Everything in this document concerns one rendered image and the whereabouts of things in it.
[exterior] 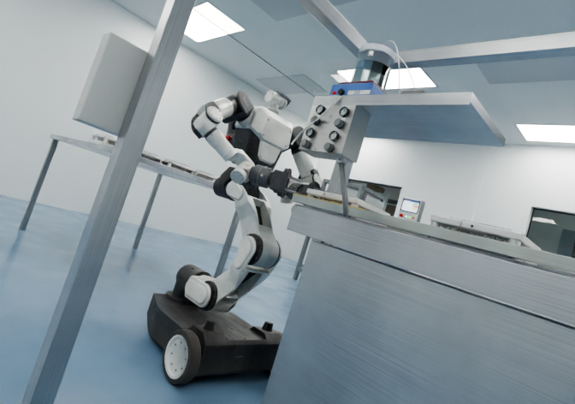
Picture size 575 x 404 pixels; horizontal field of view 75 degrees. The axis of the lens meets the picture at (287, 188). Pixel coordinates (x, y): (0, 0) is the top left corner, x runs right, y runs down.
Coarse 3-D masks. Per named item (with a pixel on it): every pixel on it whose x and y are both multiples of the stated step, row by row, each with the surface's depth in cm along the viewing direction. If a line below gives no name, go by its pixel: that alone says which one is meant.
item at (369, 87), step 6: (342, 84) 152; (348, 84) 149; (354, 84) 147; (360, 84) 145; (366, 84) 143; (372, 84) 141; (336, 90) 153; (342, 90) 149; (348, 90) 148; (354, 90) 146; (360, 90) 144; (366, 90) 142; (372, 90) 142; (378, 90) 144
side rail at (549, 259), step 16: (320, 208) 140; (336, 208) 135; (352, 208) 130; (384, 224) 121; (400, 224) 117; (416, 224) 113; (448, 240) 106; (464, 240) 103; (480, 240) 100; (512, 256) 95; (528, 256) 92; (544, 256) 90; (560, 256) 88
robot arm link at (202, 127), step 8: (200, 120) 156; (208, 120) 155; (200, 128) 156; (208, 128) 155; (216, 128) 157; (200, 136) 159; (208, 136) 155; (216, 136) 155; (224, 136) 158; (216, 144) 156; (224, 144) 156; (224, 152) 157
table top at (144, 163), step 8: (56, 136) 314; (72, 144) 311; (80, 144) 269; (88, 144) 258; (96, 144) 249; (96, 152) 343; (104, 152) 268; (144, 160) 236; (144, 168) 353; (152, 168) 274; (160, 168) 244; (168, 168) 248; (168, 176) 394; (176, 176) 299; (184, 176) 257; (192, 176) 261; (200, 184) 302; (208, 184) 272
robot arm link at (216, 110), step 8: (208, 104) 157; (216, 104) 162; (224, 104) 168; (232, 104) 173; (200, 112) 162; (208, 112) 154; (216, 112) 157; (224, 112) 167; (232, 112) 174; (192, 120) 162; (216, 120) 155; (192, 128) 160
